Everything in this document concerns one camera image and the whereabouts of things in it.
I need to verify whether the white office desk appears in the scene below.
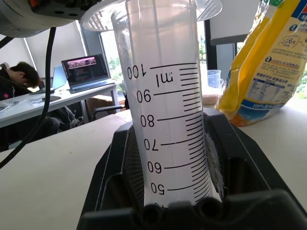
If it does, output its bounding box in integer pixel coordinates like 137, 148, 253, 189
0, 79, 120, 129

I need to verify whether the open dark laptop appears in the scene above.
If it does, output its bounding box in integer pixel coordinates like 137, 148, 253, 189
61, 53, 115, 94

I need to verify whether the clear plastic measuring cup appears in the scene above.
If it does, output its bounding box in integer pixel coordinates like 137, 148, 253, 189
202, 69, 224, 105

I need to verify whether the person in dark clothes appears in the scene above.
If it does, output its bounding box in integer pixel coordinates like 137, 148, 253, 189
0, 61, 83, 152

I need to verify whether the clear plastic graduated cylinder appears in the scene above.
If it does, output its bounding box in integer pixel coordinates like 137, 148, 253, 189
81, 0, 224, 208

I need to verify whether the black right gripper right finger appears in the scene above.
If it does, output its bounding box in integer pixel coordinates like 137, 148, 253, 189
202, 107, 287, 203

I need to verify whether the yellow printed food bag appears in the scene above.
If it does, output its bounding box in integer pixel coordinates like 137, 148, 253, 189
215, 0, 307, 127

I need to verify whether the open silver laptop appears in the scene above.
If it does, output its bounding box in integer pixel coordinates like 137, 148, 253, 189
49, 65, 70, 91

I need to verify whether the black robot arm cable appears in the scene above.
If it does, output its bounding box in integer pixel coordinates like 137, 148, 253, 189
0, 27, 57, 169

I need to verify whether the black office chair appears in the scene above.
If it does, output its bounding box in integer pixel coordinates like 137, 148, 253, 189
92, 94, 131, 122

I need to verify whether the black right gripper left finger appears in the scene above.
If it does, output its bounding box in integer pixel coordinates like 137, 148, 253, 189
92, 119, 146, 212

